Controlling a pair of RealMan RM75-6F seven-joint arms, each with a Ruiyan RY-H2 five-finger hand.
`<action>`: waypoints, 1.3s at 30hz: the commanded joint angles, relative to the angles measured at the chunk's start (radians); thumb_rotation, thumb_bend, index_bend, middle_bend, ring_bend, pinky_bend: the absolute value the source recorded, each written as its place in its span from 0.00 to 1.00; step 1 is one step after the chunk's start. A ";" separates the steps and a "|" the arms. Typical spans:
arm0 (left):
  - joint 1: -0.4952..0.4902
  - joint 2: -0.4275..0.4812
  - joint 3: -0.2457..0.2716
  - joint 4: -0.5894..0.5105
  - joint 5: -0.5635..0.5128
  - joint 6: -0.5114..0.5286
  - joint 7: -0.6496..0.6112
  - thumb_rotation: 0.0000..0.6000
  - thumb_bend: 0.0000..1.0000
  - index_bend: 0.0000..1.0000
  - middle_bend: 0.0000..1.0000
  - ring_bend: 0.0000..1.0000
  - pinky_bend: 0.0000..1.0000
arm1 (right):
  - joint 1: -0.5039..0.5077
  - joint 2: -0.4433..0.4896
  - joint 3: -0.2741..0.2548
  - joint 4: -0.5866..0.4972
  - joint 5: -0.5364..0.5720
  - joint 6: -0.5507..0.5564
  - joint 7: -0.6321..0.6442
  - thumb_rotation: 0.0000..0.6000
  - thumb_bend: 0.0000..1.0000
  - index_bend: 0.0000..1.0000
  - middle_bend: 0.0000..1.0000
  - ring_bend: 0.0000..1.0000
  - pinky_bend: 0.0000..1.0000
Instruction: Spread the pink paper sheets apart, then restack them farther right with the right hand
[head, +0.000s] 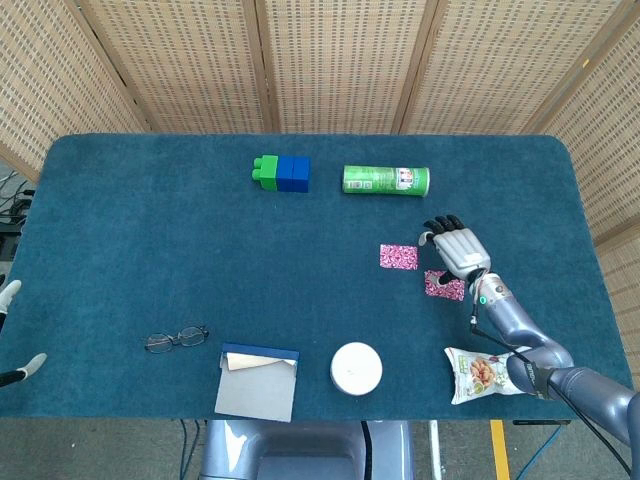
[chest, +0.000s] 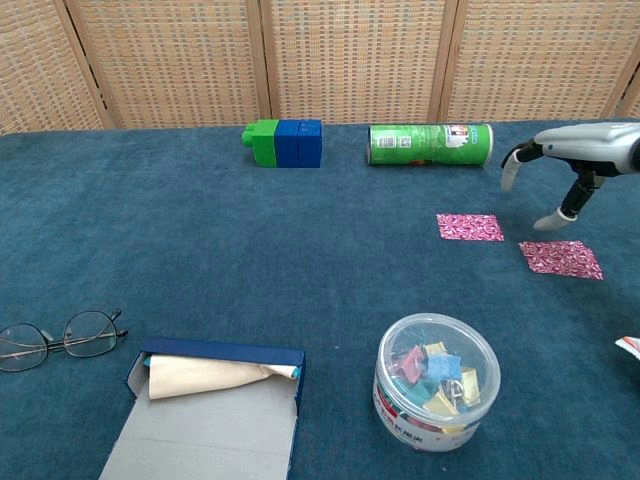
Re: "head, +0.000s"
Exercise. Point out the white table leg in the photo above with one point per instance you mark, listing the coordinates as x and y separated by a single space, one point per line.
435 450

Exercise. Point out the clear round plastic tub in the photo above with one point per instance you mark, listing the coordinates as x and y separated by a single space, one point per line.
356 369

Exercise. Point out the white nut snack bag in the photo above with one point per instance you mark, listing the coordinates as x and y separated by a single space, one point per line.
475 372

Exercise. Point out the green building block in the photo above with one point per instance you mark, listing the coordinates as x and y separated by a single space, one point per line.
266 173

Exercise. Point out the blue box with grey flap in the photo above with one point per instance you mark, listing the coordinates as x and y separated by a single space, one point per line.
255 392

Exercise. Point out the blue carpet table cover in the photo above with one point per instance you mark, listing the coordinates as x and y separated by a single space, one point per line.
200 260

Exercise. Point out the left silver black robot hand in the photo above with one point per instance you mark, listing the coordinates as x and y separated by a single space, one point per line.
10 292

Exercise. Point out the blue building block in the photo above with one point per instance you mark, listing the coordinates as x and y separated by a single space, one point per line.
286 174
302 175

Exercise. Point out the woven rattan screen panel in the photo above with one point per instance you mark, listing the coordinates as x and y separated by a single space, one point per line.
50 75
340 65
615 150
500 65
185 65

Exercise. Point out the green chip can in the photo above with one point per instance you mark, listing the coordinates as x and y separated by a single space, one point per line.
380 180

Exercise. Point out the grey-blue robot torso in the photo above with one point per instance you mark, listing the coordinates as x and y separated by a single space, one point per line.
300 450

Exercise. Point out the thin-framed eyeglasses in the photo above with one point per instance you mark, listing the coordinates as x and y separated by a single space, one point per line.
189 337

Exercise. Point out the black bar under table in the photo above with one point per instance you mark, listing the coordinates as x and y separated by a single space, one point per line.
542 422

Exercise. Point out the pink patterned playing card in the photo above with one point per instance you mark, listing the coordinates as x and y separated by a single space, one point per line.
452 291
397 257

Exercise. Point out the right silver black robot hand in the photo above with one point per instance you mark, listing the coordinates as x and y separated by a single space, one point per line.
462 252

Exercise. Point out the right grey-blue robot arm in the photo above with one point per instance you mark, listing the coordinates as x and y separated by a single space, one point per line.
520 325

